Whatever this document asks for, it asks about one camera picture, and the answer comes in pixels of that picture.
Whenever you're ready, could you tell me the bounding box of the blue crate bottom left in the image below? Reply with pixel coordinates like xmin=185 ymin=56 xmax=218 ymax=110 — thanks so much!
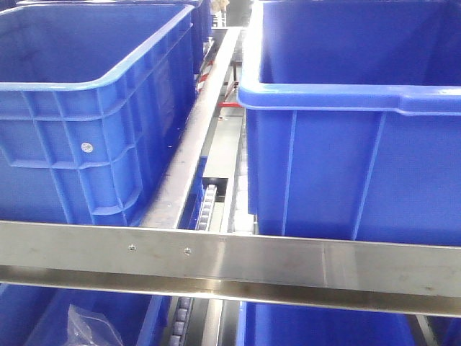
xmin=1 ymin=284 xmax=171 ymax=345

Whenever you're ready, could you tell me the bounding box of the blue crate upper right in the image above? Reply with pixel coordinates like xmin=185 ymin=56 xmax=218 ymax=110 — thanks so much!
xmin=238 ymin=1 xmax=460 ymax=246

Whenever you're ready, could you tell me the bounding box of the grey roller conveyor track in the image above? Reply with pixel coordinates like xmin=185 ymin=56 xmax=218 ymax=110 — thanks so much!
xmin=169 ymin=179 xmax=260 ymax=346

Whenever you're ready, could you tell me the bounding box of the blue crate bottom right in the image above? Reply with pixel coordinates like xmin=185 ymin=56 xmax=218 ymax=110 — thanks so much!
xmin=236 ymin=302 xmax=416 ymax=345

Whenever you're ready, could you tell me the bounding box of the blue crate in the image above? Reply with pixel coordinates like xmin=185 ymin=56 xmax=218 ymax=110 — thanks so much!
xmin=236 ymin=302 xmax=416 ymax=345
xmin=1 ymin=284 xmax=171 ymax=345
xmin=238 ymin=1 xmax=460 ymax=246
xmin=1 ymin=4 xmax=195 ymax=226

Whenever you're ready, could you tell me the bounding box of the clear plastic bag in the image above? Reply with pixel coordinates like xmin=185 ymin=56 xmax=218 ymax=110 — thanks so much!
xmin=64 ymin=305 xmax=123 ymax=346

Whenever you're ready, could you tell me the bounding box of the blue crate upper left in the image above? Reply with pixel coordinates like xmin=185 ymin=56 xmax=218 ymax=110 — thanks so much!
xmin=1 ymin=4 xmax=195 ymax=226

